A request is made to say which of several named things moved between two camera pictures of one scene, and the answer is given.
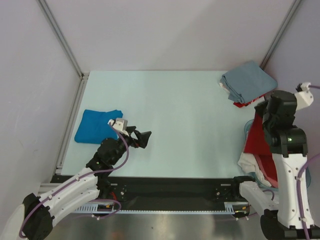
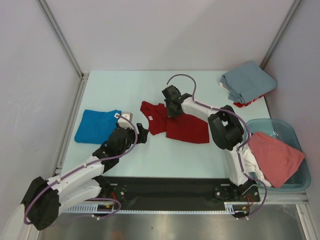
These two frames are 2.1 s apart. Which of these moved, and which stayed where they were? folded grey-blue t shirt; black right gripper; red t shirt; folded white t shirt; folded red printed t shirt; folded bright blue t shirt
Moved: red t shirt; black right gripper
Stayed: folded white t shirt; folded bright blue t shirt; folded grey-blue t shirt; folded red printed t shirt
